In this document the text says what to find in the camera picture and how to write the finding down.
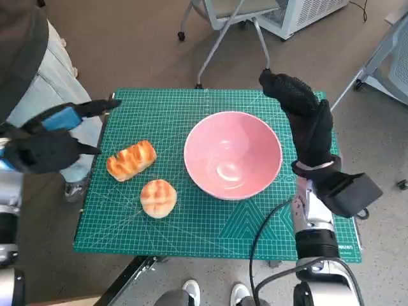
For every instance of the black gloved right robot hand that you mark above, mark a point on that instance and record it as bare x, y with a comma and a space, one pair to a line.
309, 127

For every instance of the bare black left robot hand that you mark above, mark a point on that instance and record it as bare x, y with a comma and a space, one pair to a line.
44, 150

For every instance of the pink bowl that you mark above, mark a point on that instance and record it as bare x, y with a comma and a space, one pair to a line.
232, 150

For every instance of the long toy bread loaf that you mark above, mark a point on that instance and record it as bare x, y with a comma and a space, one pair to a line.
130, 159

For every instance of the round toy bread bun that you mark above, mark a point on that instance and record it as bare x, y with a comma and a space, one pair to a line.
157, 197

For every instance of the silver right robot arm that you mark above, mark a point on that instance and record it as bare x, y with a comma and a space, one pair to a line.
312, 216

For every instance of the grey metal rack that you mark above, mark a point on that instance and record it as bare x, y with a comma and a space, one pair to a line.
392, 63

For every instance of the small black caster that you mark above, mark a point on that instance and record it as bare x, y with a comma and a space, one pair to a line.
402, 184

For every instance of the white perforated cabinet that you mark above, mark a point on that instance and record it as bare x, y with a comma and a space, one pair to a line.
312, 12

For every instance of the green cutting mat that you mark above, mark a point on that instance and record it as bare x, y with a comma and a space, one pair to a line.
210, 223

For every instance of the grey office chair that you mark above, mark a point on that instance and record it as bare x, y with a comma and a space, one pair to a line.
236, 8

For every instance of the black folding table leg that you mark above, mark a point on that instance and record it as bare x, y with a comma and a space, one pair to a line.
134, 274

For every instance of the right robot leg white foot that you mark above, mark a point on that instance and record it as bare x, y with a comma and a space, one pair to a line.
239, 291

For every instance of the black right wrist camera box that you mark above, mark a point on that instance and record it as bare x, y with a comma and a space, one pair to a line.
350, 194

